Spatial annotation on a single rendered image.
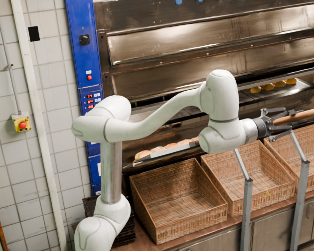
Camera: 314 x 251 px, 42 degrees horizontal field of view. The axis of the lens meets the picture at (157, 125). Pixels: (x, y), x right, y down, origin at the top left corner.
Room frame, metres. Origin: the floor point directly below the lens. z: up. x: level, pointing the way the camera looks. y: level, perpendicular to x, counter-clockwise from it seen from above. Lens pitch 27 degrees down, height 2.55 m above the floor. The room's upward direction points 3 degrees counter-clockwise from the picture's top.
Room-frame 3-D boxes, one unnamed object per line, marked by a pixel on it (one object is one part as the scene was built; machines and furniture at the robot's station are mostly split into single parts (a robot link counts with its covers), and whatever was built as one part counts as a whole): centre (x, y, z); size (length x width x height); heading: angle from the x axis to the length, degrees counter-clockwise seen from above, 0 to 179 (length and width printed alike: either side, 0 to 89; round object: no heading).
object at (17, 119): (2.26, 0.82, 1.46); 0.10 x 0.07 x 0.10; 113
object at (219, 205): (2.41, -0.12, 0.72); 0.56 x 0.49 x 0.28; 113
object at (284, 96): (2.90, -0.54, 1.16); 1.80 x 0.06 x 0.04; 113
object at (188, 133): (2.88, -0.55, 1.02); 1.79 x 0.11 x 0.19; 113
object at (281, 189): (2.64, -0.67, 0.72); 0.56 x 0.49 x 0.28; 112
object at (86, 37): (2.42, 0.40, 1.92); 0.06 x 0.04 x 0.11; 113
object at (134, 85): (2.88, -0.55, 1.54); 1.79 x 0.11 x 0.19; 113
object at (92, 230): (1.53, 0.34, 1.17); 0.18 x 0.16 x 0.22; 156
